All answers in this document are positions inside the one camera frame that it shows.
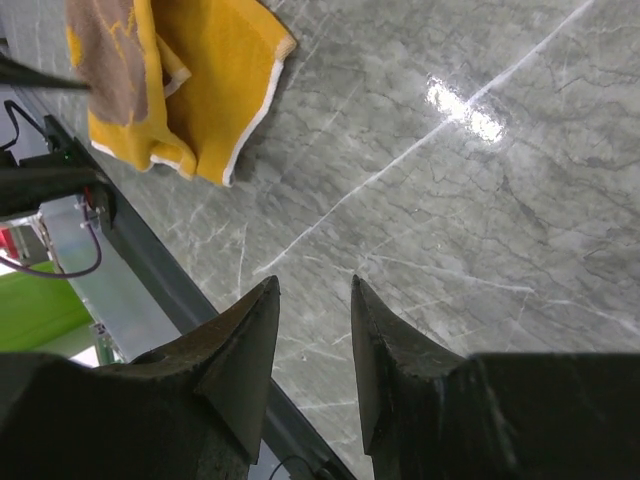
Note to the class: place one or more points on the yellow brown towel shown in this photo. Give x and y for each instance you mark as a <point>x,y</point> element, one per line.
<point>178,83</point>

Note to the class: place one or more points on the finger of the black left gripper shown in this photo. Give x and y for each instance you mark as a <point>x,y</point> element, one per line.
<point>15,74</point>

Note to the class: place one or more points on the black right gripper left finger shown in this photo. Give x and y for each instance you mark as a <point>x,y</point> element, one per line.
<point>190,409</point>

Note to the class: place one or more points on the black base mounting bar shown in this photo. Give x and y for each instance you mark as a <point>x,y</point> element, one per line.
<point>181,308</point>

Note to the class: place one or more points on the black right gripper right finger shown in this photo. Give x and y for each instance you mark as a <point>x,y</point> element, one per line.
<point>428,413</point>

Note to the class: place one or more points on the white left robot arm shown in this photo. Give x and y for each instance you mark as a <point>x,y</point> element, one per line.
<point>66,169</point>

